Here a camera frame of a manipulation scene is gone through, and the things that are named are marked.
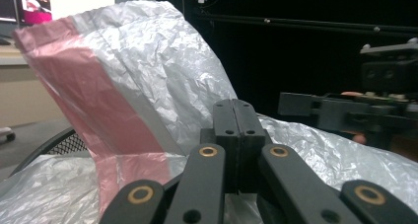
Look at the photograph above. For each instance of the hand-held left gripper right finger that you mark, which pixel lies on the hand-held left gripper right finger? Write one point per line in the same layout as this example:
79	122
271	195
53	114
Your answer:
248	135

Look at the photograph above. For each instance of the black mesh trash bin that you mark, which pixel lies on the black mesh trash bin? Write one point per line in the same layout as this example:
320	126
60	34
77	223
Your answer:
65	145

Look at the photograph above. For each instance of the grey and pink plastic bag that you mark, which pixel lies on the grey and pink plastic bag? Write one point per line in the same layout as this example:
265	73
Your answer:
148	53

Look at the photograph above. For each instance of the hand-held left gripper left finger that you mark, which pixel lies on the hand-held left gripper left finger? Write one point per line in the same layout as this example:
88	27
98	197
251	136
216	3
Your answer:
226	125

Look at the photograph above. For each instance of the black metal bar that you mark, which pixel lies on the black metal bar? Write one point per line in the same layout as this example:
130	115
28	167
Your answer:
312	22

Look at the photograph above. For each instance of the dark computer monitor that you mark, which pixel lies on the dark computer monitor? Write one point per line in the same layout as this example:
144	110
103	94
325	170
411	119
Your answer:
6	3

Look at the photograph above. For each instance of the beige wooden desk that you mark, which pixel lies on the beige wooden desk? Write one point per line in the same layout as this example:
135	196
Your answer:
26	95

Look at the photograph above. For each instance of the small white and black object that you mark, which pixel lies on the small white and black object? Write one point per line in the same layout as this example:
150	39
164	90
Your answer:
6	134

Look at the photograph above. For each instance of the computer monitor with pink picture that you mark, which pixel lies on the computer monitor with pink picture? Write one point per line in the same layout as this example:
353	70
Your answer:
34	7

